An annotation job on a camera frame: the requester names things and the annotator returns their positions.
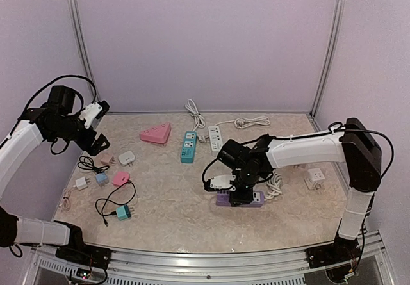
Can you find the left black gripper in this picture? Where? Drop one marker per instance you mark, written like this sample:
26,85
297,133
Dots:
85,145

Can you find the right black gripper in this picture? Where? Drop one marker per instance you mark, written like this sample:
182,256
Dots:
245,198

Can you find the beige pink charger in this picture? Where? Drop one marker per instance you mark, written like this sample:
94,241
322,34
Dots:
108,160

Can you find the purple power strip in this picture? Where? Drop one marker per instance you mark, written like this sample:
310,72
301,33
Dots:
223,199

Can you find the white power strip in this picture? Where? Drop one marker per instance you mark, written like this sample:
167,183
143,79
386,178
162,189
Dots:
215,139

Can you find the white cube socket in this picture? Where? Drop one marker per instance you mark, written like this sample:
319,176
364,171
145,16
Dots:
314,178

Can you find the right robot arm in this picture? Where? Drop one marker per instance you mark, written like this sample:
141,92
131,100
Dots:
254,162

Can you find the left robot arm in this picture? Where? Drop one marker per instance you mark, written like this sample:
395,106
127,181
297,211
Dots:
55,112

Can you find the white square adapter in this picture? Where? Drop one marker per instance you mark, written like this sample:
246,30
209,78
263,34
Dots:
126,158

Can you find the blue charger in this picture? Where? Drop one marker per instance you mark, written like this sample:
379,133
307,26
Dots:
101,179

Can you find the pink square adapter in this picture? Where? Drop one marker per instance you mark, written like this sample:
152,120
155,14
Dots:
120,178

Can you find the small white charger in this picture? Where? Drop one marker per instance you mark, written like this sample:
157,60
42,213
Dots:
81,183

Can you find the pink triangular power strip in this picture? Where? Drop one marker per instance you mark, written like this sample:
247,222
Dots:
157,134

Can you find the teal power strip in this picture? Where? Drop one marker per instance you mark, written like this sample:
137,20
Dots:
188,149

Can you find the teal charger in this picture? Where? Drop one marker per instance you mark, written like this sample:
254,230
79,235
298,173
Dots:
124,212

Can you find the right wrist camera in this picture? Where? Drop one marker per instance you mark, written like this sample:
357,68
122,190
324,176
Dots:
219,182

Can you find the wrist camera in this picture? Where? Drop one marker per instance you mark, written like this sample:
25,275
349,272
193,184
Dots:
219,182
92,112

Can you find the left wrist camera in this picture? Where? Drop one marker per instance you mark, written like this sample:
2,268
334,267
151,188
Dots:
92,112

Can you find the aluminium front rail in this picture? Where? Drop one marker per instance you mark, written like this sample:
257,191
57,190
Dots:
286,266

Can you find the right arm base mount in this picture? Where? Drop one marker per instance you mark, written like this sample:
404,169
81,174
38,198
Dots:
340,250

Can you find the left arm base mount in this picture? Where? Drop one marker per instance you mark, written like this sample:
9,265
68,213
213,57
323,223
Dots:
96,257

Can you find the left aluminium post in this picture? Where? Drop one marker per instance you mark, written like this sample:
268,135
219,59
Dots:
81,46

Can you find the aluminium post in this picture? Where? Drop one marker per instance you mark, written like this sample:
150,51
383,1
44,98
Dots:
81,46
329,55

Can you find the right aluminium post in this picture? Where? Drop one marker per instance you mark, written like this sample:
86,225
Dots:
329,55

